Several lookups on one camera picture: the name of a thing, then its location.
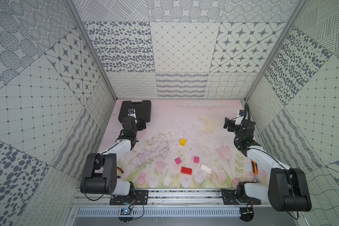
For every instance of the white lego plate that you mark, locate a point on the white lego plate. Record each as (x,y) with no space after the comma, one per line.
(206,169)

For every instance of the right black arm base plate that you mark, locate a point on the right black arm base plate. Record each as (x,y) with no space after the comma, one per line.
(232,197)

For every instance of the right black round controller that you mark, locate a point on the right black round controller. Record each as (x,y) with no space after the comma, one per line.
(247,214)

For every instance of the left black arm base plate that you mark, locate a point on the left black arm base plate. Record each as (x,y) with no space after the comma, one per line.
(139,196)

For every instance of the aluminium extrusion rail frame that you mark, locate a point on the aluminium extrusion rail frame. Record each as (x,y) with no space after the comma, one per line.
(162,198)

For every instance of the black plastic tool case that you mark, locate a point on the black plastic tool case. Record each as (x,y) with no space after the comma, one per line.
(141,110)

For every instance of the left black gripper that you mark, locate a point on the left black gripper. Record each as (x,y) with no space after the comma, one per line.
(141,124)

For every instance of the orange handled utility knife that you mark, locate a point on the orange handled utility knife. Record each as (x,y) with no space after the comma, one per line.
(255,171)

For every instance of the pink floral table mat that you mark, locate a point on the pink floral table mat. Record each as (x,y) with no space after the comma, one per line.
(186,146)

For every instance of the yellow lego brick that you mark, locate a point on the yellow lego brick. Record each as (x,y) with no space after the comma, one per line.
(183,142)

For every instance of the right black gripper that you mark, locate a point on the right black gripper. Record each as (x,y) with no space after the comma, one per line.
(232,124)

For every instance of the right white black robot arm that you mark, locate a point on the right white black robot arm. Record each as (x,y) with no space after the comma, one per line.
(287,189)

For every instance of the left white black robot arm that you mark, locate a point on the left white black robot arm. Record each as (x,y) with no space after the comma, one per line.
(100,170)

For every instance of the red lego brick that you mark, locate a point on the red lego brick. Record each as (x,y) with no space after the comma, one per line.
(186,171)

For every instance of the left green circuit board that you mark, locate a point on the left green circuit board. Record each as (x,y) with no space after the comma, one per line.
(126,215)

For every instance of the white slotted cable duct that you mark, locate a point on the white slotted cable duct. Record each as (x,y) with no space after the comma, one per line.
(163,212)

